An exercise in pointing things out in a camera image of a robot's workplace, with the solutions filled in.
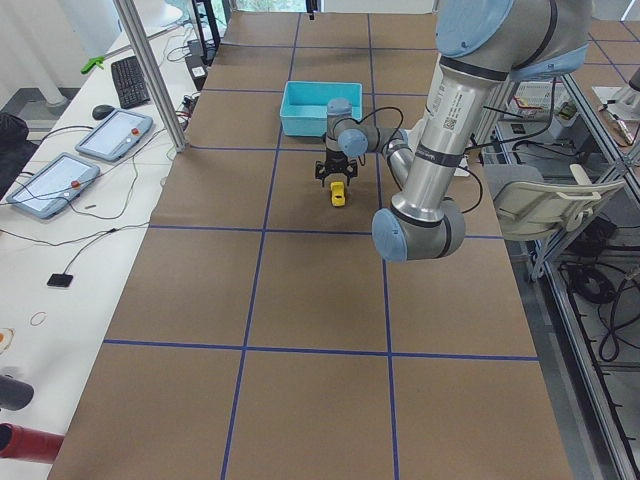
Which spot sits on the black keyboard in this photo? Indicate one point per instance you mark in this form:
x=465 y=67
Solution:
x=129 y=82

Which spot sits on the black computer mouse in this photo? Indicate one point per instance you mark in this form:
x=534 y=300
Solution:
x=101 y=111

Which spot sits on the upper teach pendant tablet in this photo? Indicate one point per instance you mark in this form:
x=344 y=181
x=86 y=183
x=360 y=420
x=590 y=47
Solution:
x=115 y=135

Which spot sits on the teach pendant tablet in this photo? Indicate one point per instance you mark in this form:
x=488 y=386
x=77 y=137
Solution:
x=55 y=186
x=115 y=135

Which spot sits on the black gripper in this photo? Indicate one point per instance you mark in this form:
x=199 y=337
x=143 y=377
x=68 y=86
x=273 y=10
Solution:
x=333 y=156

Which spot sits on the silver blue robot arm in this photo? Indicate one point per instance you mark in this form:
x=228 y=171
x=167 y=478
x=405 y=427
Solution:
x=481 y=44

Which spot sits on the red cylinder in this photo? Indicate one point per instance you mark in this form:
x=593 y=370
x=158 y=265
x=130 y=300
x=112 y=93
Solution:
x=26 y=444

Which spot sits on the grey office chair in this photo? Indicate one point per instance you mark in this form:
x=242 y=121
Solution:
x=528 y=208

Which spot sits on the yellow beetle toy car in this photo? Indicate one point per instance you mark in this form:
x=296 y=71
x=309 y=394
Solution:
x=338 y=194

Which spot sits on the lower teach pendant tablet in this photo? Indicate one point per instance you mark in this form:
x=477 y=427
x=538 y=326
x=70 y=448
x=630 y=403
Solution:
x=55 y=186

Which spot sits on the aluminium frame post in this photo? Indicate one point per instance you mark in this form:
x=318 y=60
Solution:
x=139 y=42

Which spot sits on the small black square pad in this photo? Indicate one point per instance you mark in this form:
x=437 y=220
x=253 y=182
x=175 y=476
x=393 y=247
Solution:
x=60 y=280

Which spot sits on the turquoise plastic bin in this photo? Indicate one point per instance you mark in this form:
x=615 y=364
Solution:
x=303 y=111

